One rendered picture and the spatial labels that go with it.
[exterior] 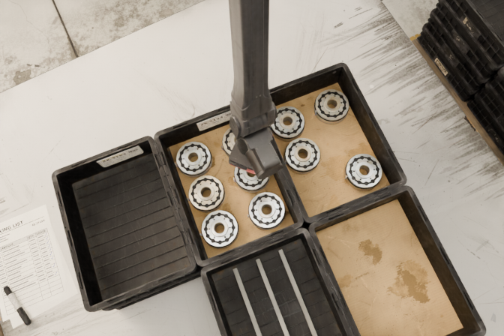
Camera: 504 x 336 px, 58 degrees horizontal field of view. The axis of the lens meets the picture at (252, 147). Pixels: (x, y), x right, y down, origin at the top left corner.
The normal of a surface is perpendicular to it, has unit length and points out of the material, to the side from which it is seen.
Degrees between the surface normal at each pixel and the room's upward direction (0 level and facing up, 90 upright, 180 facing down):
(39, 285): 0
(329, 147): 0
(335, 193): 0
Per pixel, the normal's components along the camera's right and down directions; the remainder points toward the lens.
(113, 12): -0.04, -0.32
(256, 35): 0.47, 0.73
